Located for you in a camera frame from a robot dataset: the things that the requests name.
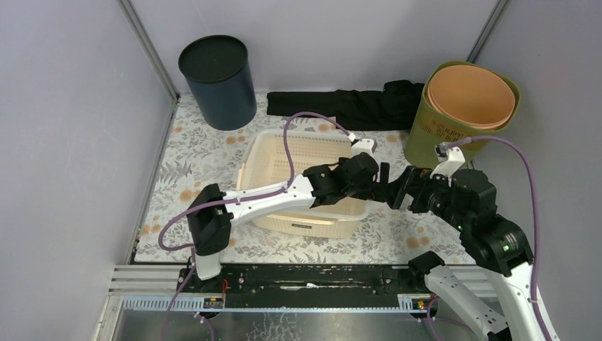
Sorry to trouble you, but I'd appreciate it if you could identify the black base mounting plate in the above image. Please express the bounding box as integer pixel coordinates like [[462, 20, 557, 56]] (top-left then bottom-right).
[[177, 264, 435, 301]]

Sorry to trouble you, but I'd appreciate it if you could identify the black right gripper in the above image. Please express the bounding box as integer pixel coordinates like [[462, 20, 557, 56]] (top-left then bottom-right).
[[376, 163, 469, 229]]

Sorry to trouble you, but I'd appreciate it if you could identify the slotted aluminium cable rail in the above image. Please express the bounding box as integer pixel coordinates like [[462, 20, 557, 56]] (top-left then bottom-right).
[[119, 293, 431, 314]]

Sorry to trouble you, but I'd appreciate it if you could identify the orange inner bucket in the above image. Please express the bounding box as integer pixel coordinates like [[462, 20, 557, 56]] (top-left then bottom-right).
[[426, 65, 518, 131]]

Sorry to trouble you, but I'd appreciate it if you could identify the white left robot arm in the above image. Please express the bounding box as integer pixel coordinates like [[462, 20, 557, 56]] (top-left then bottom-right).
[[185, 152, 390, 292]]

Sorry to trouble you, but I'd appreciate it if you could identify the black cloth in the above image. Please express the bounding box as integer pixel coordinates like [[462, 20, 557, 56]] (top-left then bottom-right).
[[267, 80, 425, 131]]

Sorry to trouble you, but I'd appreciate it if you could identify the green ribbed waste bin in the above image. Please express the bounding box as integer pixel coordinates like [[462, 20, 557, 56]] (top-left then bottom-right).
[[404, 61, 521, 168]]

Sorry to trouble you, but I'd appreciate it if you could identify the cream perforated plastic basket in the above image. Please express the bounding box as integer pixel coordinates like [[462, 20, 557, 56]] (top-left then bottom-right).
[[236, 129, 371, 238]]

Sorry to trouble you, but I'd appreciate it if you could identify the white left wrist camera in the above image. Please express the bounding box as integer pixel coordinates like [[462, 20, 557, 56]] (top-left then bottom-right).
[[347, 133, 377, 157]]

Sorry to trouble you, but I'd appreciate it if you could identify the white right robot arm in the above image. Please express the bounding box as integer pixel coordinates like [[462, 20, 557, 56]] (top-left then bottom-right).
[[385, 166, 558, 340]]

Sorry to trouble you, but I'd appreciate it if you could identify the dark blue cylindrical bin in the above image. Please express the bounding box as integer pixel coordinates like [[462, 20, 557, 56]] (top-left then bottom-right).
[[177, 35, 257, 131]]

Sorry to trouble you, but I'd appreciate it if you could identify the floral patterned table mat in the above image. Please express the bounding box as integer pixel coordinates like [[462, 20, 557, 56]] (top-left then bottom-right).
[[133, 94, 472, 265]]

